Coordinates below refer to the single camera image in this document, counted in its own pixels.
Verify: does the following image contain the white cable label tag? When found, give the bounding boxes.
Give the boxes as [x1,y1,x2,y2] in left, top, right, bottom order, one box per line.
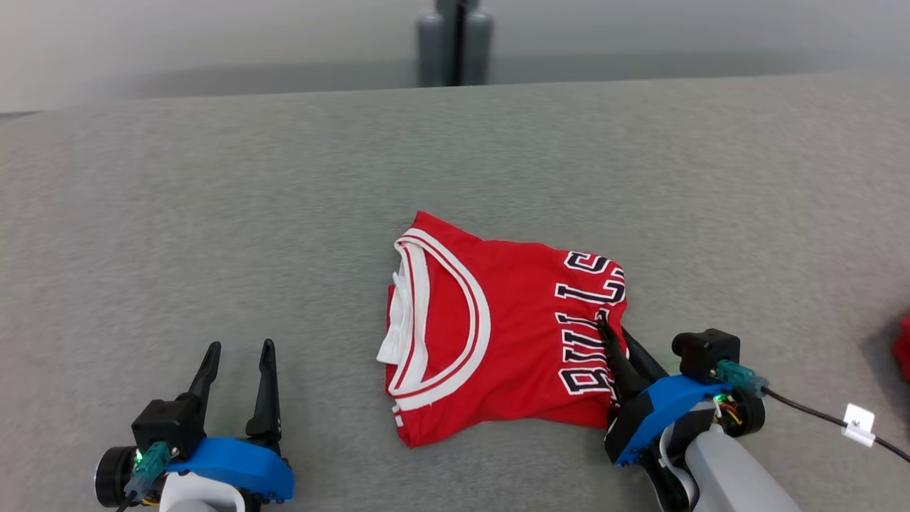
[840,402,876,448]

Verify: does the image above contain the red jersey with white trim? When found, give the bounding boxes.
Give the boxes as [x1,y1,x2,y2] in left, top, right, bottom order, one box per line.
[376,210,631,449]

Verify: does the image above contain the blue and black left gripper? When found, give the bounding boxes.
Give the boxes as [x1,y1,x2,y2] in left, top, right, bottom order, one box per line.
[94,338,295,509]

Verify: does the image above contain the right black cable teal plug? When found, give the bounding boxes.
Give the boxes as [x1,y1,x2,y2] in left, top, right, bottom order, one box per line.
[714,358,910,464]

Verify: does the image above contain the black cable teal plug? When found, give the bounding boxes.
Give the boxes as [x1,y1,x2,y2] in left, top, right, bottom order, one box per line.
[714,358,910,464]
[116,440,173,512]

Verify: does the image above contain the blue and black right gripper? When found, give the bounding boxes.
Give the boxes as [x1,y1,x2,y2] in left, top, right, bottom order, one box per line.
[596,317,767,467]

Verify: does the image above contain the left black cable teal plug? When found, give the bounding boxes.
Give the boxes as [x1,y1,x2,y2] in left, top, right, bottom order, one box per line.
[116,440,173,512]

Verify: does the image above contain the dark partition post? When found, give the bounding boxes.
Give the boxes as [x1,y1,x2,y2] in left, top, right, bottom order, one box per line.
[434,0,485,87]

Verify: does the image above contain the red shorts with white stripe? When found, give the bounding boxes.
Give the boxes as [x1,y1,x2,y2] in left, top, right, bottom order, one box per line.
[892,316,910,385]

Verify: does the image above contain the grey cylindrical post foot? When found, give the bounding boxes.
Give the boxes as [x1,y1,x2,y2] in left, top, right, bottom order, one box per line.
[415,10,456,88]
[461,8,496,87]

